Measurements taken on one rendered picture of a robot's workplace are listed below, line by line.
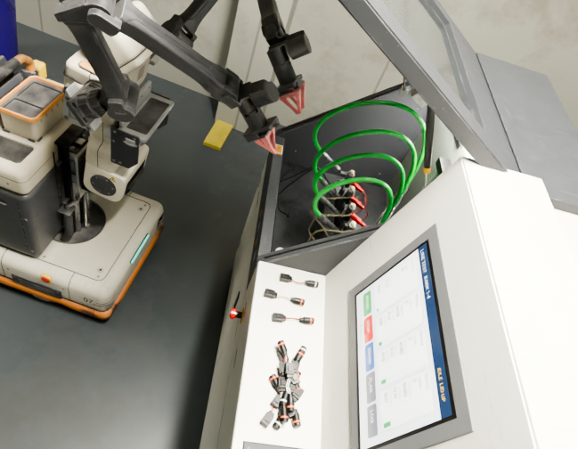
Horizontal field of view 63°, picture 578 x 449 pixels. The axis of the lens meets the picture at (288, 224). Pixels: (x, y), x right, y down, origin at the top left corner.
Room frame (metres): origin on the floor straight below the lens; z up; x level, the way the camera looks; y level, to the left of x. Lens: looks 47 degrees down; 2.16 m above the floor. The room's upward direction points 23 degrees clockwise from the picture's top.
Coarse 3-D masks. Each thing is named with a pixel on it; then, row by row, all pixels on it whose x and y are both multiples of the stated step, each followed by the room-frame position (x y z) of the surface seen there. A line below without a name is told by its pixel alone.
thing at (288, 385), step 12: (300, 348) 0.67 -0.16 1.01; (288, 360) 0.63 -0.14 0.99; (300, 360) 0.63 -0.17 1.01; (288, 372) 0.58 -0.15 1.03; (300, 372) 0.61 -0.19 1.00; (276, 384) 0.55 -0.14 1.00; (288, 384) 0.56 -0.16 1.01; (276, 396) 0.52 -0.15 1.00; (288, 396) 0.53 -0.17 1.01; (300, 396) 0.55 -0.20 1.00; (276, 408) 0.50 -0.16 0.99; (288, 408) 0.50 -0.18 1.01; (264, 420) 0.45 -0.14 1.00; (276, 420) 0.47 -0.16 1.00; (288, 420) 0.47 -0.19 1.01; (300, 420) 0.49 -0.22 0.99
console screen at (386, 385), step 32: (416, 256) 0.80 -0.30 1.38; (384, 288) 0.77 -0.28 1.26; (416, 288) 0.72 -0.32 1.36; (448, 288) 0.68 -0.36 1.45; (352, 320) 0.74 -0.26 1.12; (384, 320) 0.69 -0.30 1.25; (416, 320) 0.64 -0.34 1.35; (448, 320) 0.61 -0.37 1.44; (352, 352) 0.65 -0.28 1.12; (384, 352) 0.61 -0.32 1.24; (416, 352) 0.57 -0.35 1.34; (448, 352) 0.55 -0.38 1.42; (352, 384) 0.57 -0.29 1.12; (384, 384) 0.54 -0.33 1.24; (416, 384) 0.51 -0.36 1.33; (448, 384) 0.49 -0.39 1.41; (352, 416) 0.50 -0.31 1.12; (384, 416) 0.47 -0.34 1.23; (416, 416) 0.45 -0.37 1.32; (448, 416) 0.43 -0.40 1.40; (352, 448) 0.43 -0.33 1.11; (384, 448) 0.41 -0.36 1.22; (416, 448) 0.40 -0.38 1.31
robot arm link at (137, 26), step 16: (128, 0) 0.95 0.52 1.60; (96, 16) 0.86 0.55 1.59; (112, 16) 0.93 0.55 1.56; (128, 16) 0.92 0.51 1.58; (144, 16) 0.97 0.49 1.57; (112, 32) 0.89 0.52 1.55; (128, 32) 0.93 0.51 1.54; (144, 32) 0.94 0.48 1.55; (160, 32) 0.98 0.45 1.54; (160, 48) 0.97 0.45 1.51; (176, 48) 0.99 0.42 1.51; (176, 64) 1.00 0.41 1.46; (192, 64) 1.01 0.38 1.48; (208, 64) 1.05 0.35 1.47; (208, 80) 1.03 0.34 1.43; (224, 80) 1.07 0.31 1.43
